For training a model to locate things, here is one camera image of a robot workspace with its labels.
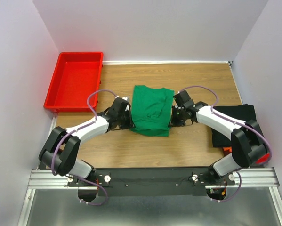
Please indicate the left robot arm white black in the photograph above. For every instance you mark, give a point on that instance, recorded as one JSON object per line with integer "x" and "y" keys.
{"x": 61, "y": 148}

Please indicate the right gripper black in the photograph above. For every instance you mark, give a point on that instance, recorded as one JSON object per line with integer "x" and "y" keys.
{"x": 173, "y": 122}

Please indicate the orange folded t shirt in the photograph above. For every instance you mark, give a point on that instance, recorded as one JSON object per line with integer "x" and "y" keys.
{"x": 227, "y": 149}

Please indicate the red plastic bin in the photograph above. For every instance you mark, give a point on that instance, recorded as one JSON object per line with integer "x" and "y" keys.
{"x": 75, "y": 77}

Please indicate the aluminium frame rail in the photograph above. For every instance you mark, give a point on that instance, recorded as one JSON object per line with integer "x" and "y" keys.
{"x": 50, "y": 201}

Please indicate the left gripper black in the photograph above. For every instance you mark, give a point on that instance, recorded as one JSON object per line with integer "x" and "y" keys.
{"x": 130, "y": 125}

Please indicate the black folded t shirt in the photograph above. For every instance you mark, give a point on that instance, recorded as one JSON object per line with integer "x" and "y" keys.
{"x": 245, "y": 112}

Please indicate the green polo shirt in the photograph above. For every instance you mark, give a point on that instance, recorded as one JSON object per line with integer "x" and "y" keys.
{"x": 151, "y": 110}

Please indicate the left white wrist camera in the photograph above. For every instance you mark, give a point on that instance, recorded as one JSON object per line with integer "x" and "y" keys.
{"x": 126, "y": 102}

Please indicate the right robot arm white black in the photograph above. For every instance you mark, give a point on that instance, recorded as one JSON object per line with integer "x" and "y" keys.
{"x": 247, "y": 140}

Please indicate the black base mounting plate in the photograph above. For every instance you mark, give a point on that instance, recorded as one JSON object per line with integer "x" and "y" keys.
{"x": 160, "y": 181}

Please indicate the red folded t shirt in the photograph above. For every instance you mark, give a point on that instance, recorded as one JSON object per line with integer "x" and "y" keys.
{"x": 264, "y": 159}

